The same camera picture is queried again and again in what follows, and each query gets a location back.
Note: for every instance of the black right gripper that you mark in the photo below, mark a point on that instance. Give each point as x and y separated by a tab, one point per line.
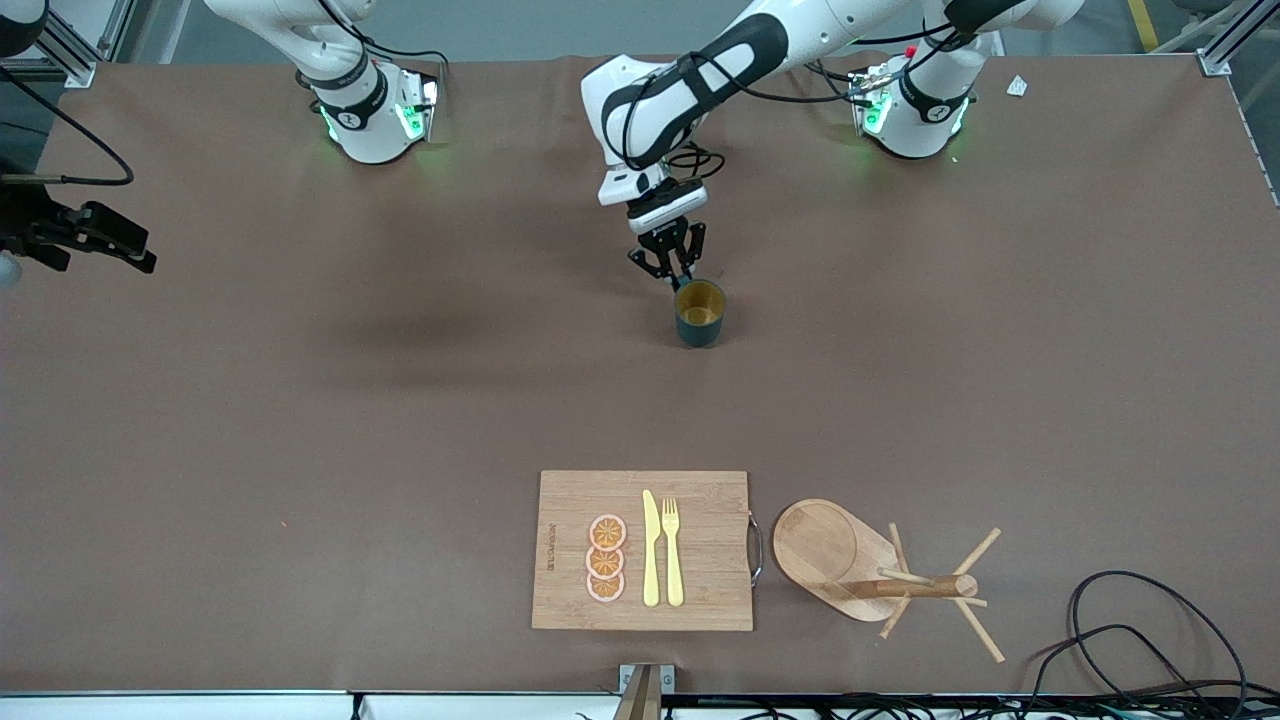
28	215

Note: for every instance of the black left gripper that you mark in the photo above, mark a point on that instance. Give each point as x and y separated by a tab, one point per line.
668	243

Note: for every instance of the teal cup with yellow inside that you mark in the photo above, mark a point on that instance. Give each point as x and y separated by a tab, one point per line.
700	325

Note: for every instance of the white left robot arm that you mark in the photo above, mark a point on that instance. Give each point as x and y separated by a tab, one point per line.
650	100

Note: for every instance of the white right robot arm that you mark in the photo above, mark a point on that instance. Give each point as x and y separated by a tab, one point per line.
365	120

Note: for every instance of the wooden cup rack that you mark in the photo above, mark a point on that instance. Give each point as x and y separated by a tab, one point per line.
830	550

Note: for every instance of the orange slice toy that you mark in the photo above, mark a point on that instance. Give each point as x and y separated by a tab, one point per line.
607	532

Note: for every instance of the yellow plastic knife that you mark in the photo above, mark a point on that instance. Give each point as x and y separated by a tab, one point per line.
651	560

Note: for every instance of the yellow plastic fork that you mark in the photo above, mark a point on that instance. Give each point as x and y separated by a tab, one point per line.
673	570

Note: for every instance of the bamboo cutting board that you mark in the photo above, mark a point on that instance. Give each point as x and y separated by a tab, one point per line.
700	600

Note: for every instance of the white paper scrap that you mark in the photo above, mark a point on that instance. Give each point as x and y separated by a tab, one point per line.
1017	86

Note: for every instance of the aluminium frame profile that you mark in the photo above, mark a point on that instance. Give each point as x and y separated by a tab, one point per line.
75	60
1215	62

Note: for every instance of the metal bracket with wooden post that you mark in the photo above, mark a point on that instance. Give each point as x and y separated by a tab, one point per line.
645	690

